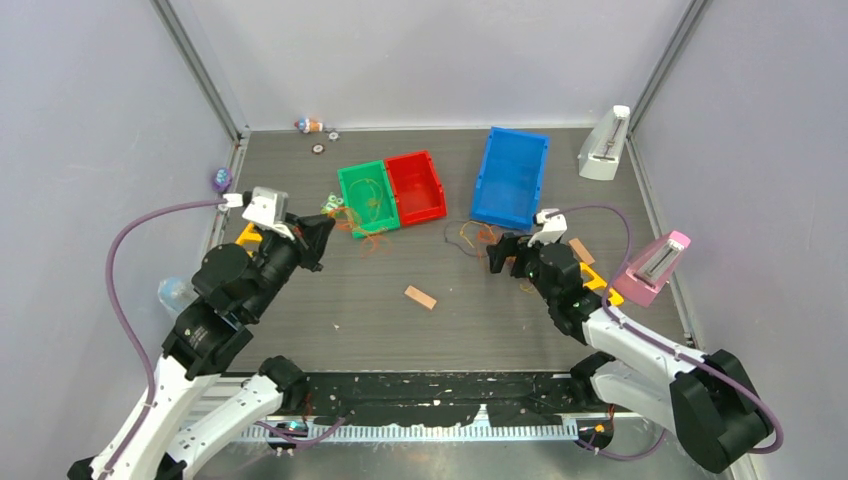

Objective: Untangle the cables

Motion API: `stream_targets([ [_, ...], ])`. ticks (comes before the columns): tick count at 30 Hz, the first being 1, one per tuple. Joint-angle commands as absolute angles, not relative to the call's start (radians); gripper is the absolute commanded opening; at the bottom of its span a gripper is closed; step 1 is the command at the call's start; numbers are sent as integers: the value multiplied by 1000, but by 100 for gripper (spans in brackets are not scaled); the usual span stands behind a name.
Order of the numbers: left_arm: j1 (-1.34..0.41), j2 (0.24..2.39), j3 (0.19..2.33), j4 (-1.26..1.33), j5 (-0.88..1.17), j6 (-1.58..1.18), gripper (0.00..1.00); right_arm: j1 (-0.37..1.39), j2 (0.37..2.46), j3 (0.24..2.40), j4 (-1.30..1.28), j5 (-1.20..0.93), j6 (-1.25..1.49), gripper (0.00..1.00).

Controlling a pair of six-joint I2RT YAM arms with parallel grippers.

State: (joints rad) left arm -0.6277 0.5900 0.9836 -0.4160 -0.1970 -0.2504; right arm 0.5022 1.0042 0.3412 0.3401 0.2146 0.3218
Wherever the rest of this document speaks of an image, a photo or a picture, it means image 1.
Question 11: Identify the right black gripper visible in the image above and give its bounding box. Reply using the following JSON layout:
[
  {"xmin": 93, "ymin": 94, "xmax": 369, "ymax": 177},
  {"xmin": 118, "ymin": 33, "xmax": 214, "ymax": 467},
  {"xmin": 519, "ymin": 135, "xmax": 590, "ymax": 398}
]
[{"xmin": 487, "ymin": 232, "xmax": 558, "ymax": 306}]

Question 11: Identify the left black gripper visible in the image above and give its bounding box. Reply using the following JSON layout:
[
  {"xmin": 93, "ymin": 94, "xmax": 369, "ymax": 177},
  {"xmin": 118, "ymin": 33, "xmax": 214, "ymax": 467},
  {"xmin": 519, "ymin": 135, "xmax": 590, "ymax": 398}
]
[{"xmin": 246, "ymin": 210, "xmax": 337, "ymax": 318}]

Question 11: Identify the yellow cable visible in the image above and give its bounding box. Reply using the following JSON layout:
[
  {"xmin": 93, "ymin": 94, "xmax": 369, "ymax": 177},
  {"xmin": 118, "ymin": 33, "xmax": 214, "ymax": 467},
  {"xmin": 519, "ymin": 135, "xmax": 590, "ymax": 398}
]
[{"xmin": 347, "ymin": 175, "xmax": 392, "ymax": 230}]

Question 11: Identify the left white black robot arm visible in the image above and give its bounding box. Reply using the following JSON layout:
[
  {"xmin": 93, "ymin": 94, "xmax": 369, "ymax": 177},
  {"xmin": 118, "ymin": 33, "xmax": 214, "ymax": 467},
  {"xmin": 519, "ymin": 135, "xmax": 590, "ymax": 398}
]
[{"xmin": 67, "ymin": 214, "xmax": 335, "ymax": 479}]

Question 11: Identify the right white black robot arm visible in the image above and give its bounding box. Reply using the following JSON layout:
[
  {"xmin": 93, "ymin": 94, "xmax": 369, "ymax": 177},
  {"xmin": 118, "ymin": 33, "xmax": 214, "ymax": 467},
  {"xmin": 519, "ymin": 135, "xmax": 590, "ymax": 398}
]
[{"xmin": 486, "ymin": 233, "xmax": 778, "ymax": 473}]

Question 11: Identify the yellow orange toy piece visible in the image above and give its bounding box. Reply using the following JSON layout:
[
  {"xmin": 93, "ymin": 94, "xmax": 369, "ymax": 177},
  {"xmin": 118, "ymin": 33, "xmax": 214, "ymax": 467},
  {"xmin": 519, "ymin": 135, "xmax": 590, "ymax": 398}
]
[{"xmin": 579, "ymin": 262, "xmax": 625, "ymax": 307}]

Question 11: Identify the pink metronome box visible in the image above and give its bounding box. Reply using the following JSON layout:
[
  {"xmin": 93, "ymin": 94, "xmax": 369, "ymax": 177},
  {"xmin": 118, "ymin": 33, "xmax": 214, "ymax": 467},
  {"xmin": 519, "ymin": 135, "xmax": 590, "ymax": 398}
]
[{"xmin": 613, "ymin": 230, "xmax": 691, "ymax": 308}]

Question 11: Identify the blue plastic bin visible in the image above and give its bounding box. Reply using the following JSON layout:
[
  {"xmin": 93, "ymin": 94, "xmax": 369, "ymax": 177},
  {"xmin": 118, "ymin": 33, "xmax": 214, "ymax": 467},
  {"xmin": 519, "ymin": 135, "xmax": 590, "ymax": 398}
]
[{"xmin": 470, "ymin": 127, "xmax": 549, "ymax": 231}]

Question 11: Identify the purple round toy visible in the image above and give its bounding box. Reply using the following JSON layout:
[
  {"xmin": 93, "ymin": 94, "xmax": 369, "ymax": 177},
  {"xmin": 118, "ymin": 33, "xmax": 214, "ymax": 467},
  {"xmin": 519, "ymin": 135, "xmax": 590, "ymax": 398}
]
[{"xmin": 212, "ymin": 167, "xmax": 233, "ymax": 194}]

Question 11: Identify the green plastic bin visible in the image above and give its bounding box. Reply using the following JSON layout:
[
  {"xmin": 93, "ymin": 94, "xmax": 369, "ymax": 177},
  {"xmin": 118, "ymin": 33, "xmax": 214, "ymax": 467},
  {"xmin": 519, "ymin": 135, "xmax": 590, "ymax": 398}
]
[{"xmin": 337, "ymin": 160, "xmax": 401, "ymax": 239}]

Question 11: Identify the clear plastic bottle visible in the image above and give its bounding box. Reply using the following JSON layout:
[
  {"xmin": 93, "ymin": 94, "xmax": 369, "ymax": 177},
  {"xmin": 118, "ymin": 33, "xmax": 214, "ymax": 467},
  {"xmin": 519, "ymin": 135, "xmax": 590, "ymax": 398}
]
[{"xmin": 157, "ymin": 277, "xmax": 198, "ymax": 321}]

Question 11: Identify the white metronome box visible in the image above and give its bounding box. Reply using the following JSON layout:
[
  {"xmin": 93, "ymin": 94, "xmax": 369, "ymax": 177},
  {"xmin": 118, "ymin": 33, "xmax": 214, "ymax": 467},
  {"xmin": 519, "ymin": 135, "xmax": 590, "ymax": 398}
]
[{"xmin": 578, "ymin": 105, "xmax": 631, "ymax": 181}]

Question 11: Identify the small figurine toy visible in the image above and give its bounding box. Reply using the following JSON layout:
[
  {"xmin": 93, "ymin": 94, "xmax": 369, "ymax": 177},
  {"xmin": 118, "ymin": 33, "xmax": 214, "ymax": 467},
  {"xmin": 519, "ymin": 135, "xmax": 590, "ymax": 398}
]
[{"xmin": 293, "ymin": 117, "xmax": 324, "ymax": 134}]

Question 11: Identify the small wooden block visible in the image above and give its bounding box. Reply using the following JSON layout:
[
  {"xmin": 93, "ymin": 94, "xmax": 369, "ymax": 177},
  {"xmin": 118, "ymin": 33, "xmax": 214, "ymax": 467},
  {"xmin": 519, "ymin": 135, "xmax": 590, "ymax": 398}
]
[{"xmin": 404, "ymin": 285, "xmax": 437, "ymax": 310}]

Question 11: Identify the red plastic bin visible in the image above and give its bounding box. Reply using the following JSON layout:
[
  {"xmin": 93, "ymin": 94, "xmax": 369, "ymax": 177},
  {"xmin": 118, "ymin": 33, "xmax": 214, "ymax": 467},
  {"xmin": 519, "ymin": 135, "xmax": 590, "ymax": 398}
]
[{"xmin": 384, "ymin": 150, "xmax": 447, "ymax": 227}]

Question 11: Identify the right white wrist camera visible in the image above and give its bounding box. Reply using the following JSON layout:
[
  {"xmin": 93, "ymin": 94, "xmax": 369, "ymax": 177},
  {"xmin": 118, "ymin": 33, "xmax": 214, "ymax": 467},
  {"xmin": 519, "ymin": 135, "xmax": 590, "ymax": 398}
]
[{"xmin": 527, "ymin": 209, "xmax": 567, "ymax": 247}]

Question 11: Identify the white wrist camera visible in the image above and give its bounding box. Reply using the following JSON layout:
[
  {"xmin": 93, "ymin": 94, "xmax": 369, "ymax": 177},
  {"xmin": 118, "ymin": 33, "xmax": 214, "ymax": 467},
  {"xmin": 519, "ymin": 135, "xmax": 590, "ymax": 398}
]
[
  {"xmin": 218, "ymin": 187, "xmax": 295, "ymax": 240},
  {"xmin": 527, "ymin": 209, "xmax": 567, "ymax": 247}
]

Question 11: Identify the yellow triangular toy frame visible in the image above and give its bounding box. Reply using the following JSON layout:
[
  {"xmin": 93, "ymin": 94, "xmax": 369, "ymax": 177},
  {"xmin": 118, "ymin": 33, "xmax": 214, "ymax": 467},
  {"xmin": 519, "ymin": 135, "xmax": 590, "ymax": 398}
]
[{"xmin": 235, "ymin": 222, "xmax": 262, "ymax": 257}]

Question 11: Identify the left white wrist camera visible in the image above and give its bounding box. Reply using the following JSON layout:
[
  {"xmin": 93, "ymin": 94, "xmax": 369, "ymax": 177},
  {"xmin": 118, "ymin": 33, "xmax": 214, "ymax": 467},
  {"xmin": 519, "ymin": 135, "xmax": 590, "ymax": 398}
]
[{"xmin": 218, "ymin": 187, "xmax": 295, "ymax": 240}]

